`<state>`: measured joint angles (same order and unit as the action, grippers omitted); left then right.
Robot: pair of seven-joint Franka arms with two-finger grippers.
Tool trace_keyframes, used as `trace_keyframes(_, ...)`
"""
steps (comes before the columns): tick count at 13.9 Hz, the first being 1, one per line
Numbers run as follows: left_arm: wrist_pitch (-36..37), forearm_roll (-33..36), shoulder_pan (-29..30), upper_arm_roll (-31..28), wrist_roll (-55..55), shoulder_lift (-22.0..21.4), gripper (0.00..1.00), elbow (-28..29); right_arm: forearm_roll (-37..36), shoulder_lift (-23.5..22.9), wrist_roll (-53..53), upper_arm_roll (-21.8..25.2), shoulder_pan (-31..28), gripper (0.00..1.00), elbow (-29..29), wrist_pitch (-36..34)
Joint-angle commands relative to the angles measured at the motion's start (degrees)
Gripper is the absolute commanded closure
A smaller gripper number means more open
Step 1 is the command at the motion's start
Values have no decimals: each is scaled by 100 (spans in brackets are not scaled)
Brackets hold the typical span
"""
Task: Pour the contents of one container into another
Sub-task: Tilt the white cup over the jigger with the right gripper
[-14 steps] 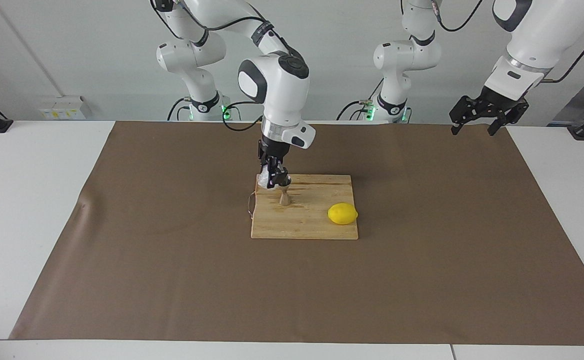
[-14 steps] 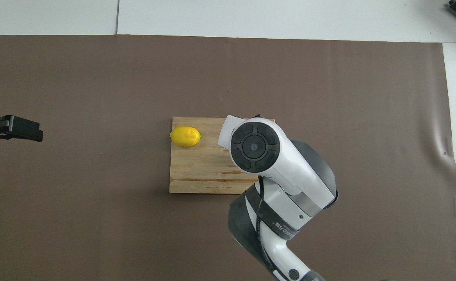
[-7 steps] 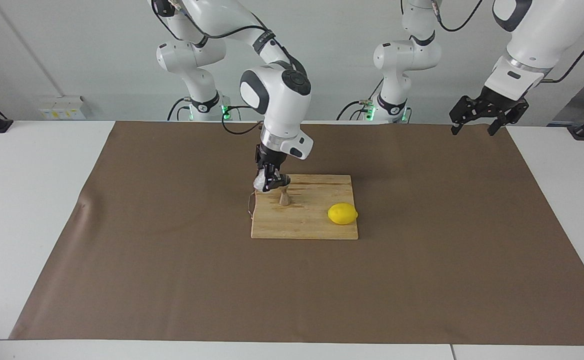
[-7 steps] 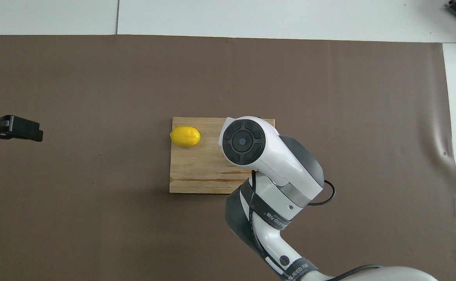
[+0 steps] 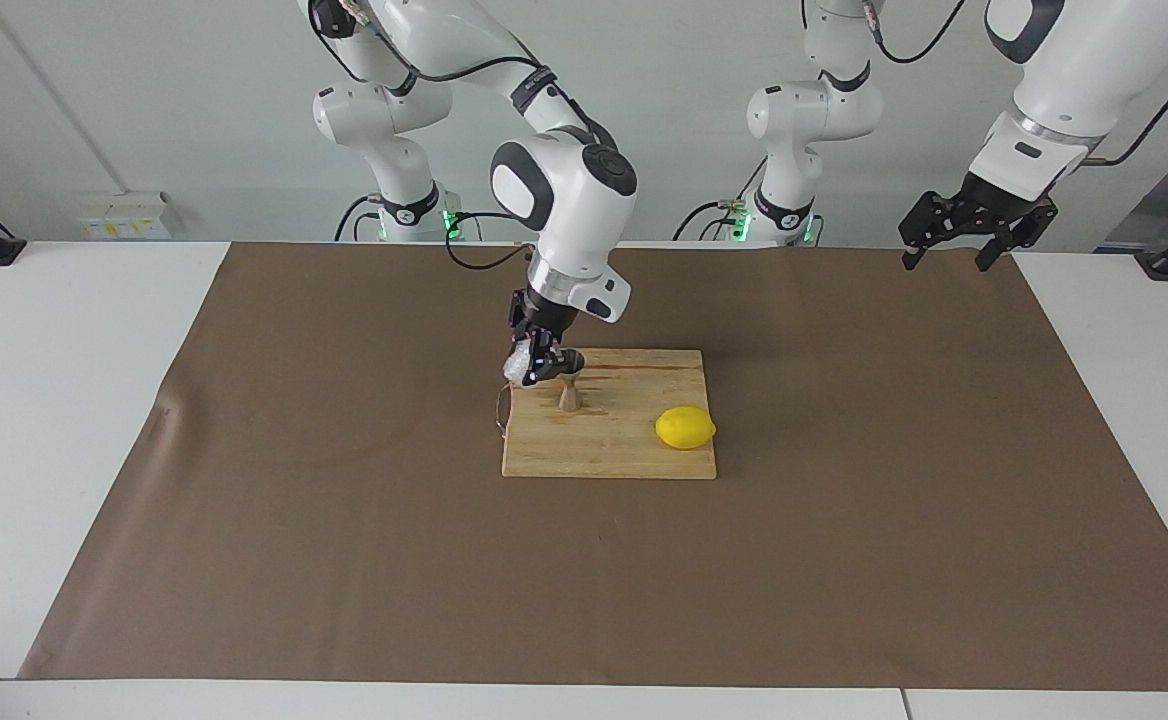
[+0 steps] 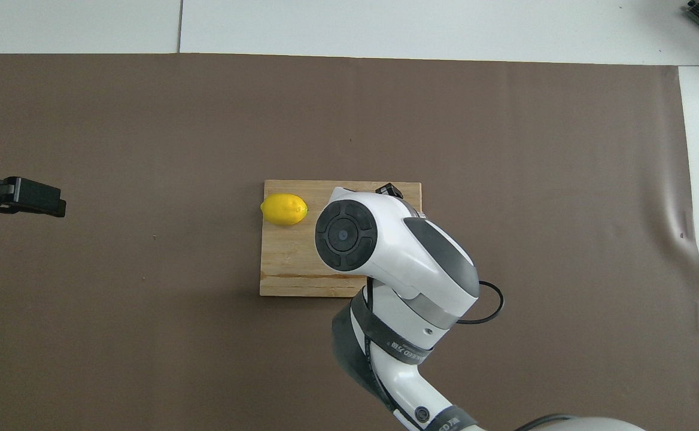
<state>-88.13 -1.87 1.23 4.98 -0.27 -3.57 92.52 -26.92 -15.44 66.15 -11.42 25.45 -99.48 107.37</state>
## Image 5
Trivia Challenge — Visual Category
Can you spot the brown paper table mat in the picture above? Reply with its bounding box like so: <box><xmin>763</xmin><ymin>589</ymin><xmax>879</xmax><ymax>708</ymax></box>
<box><xmin>19</xmin><ymin>240</ymin><xmax>1168</xmax><ymax>693</ymax></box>

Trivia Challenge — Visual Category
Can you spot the wooden cutting board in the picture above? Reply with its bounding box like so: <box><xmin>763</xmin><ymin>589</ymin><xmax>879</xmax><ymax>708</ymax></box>
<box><xmin>494</xmin><ymin>347</ymin><xmax>718</xmax><ymax>480</ymax></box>

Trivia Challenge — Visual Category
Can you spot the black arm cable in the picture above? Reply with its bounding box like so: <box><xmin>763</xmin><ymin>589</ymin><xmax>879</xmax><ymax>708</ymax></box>
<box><xmin>869</xmin><ymin>0</ymin><xmax>1168</xmax><ymax>167</ymax></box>
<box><xmin>306</xmin><ymin>0</ymin><xmax>610</xmax><ymax>272</ymax></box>

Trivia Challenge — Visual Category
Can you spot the black base cable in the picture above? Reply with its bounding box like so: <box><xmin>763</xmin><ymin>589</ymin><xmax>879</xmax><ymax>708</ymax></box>
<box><xmin>333</xmin><ymin>194</ymin><xmax>386</xmax><ymax>243</ymax></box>
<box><xmin>672</xmin><ymin>150</ymin><xmax>775</xmax><ymax>243</ymax></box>

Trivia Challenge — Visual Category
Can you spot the white wall outlet box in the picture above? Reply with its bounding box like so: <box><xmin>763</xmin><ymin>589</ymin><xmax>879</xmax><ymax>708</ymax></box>
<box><xmin>77</xmin><ymin>192</ymin><xmax>173</xmax><ymax>241</ymax></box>

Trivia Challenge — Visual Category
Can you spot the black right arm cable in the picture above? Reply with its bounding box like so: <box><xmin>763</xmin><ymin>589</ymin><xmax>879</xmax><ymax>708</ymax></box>
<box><xmin>306</xmin><ymin>0</ymin><xmax>610</xmax><ymax>272</ymax></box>

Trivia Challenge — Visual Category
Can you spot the yellow lemon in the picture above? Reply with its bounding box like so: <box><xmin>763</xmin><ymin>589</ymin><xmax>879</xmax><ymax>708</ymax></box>
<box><xmin>654</xmin><ymin>405</ymin><xmax>718</xmax><ymax>451</ymax></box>

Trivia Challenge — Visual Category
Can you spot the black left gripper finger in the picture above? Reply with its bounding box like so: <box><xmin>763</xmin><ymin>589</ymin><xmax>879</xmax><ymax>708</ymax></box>
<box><xmin>974</xmin><ymin>202</ymin><xmax>1060</xmax><ymax>274</ymax></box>
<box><xmin>898</xmin><ymin>191</ymin><xmax>956</xmax><ymax>273</ymax></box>

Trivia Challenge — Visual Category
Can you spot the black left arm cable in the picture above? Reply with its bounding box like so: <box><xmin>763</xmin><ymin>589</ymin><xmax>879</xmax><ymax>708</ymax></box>
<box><xmin>869</xmin><ymin>0</ymin><xmax>1168</xmax><ymax>167</ymax></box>

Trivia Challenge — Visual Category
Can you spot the clear cut glass cup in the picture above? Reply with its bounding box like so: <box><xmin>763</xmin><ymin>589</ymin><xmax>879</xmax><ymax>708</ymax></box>
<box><xmin>502</xmin><ymin>338</ymin><xmax>545</xmax><ymax>389</ymax></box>

